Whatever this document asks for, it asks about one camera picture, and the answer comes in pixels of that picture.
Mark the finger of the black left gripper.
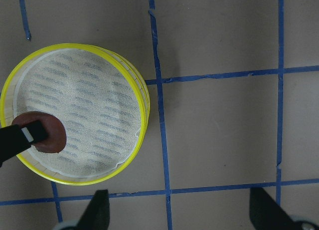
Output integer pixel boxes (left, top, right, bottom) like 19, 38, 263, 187
0, 121, 48, 166

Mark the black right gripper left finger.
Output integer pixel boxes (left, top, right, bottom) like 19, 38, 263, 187
53, 190, 110, 230

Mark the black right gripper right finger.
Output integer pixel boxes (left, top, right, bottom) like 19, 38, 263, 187
249, 187, 319, 230

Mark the brown bun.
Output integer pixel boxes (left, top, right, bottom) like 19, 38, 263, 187
12, 111, 67, 154

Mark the yellow steamer layer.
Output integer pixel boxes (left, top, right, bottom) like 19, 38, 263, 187
0, 43, 150, 186

